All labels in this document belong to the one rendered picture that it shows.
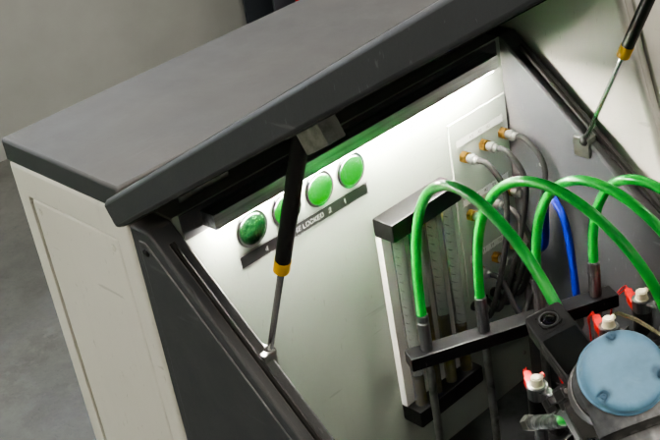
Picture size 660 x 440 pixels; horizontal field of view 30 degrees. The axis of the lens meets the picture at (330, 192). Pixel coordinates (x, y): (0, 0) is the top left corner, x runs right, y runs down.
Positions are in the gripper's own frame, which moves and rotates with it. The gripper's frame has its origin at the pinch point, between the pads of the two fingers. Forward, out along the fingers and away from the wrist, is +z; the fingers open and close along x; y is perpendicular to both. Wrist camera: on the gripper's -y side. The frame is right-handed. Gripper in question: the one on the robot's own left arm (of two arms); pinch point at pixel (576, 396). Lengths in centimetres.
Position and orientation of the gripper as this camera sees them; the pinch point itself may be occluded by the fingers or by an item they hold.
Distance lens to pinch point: 146.7
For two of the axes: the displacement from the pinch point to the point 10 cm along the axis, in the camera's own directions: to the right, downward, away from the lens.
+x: 9.0, -4.4, 0.4
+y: 4.3, 8.5, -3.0
